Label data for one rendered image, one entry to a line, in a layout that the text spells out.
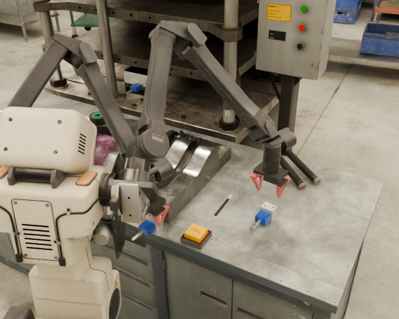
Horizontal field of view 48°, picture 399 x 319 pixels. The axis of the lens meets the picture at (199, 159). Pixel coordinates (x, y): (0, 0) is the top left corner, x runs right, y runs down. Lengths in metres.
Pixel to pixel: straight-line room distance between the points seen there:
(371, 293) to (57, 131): 1.93
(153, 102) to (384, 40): 4.01
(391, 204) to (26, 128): 2.56
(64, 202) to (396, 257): 2.13
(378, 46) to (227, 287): 3.81
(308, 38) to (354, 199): 0.72
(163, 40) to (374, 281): 1.83
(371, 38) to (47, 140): 4.28
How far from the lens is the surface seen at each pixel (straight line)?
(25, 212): 1.15
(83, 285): 1.34
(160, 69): 1.27
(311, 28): 2.02
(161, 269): 1.78
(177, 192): 1.61
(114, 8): 2.44
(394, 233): 2.98
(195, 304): 1.83
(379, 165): 3.59
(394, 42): 5.03
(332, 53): 5.02
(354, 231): 1.66
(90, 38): 2.83
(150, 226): 1.55
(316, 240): 1.58
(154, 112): 1.21
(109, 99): 1.47
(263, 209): 1.61
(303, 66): 2.07
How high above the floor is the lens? 1.85
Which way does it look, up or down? 33 degrees down
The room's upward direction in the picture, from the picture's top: 1 degrees counter-clockwise
